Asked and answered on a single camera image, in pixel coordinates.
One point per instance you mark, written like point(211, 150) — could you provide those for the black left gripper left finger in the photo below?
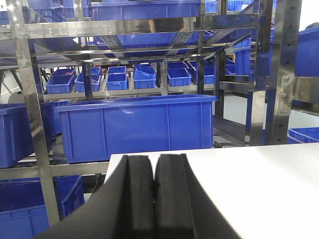
point(123, 208)

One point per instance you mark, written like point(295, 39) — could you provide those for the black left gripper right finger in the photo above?
point(183, 209)

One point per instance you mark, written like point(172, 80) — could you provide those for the large blue plastic bin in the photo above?
point(93, 131)

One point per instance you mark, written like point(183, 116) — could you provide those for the blue bin lower left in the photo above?
point(22, 209)

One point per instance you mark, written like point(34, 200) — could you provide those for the blue bin left middle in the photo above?
point(15, 133)

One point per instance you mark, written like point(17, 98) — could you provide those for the blue bin lower right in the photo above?
point(305, 134)

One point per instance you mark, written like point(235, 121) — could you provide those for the blue bin top shelf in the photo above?
point(144, 9)

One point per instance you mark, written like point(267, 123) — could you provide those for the stainless steel shelving rack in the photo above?
point(255, 52)

